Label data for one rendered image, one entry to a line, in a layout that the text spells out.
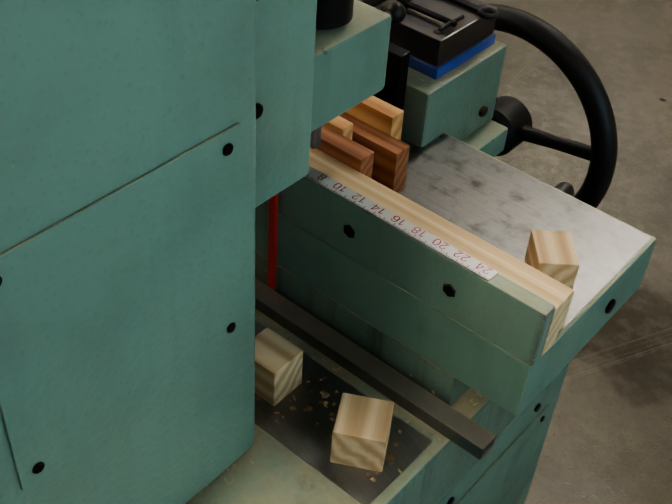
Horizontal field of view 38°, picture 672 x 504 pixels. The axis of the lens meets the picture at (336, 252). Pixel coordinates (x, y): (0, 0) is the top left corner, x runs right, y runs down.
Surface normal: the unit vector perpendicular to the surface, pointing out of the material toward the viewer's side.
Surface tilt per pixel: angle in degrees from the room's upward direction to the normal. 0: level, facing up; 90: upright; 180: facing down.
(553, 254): 0
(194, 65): 90
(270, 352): 0
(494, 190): 0
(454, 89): 90
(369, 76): 90
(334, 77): 90
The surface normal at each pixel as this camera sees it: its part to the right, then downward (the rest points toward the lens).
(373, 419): 0.06, -0.75
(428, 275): -0.65, 0.47
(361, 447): -0.19, 0.64
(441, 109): 0.76, 0.46
